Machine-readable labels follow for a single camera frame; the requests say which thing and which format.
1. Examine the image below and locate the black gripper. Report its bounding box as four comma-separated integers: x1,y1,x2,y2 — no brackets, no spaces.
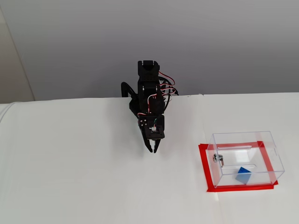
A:
137,113,165,154

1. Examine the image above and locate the blue lego brick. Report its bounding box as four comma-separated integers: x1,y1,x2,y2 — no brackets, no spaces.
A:
235,167,252,185

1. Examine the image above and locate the transparent plastic box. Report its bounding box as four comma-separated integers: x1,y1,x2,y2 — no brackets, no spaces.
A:
205,130,285,189

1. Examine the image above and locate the black table clamp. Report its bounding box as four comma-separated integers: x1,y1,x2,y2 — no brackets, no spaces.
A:
121,81,137,99

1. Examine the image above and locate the silver metal lock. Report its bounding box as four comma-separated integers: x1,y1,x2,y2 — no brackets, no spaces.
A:
212,154,225,168

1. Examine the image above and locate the black wrist camera board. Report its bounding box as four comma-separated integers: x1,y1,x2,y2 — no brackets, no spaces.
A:
145,126,165,140

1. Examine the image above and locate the red white servo cable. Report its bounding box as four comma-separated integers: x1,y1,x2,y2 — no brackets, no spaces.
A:
158,72,179,104
137,93,157,117

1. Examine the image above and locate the red tape frame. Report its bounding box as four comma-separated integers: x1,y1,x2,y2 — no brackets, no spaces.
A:
198,140,279,193

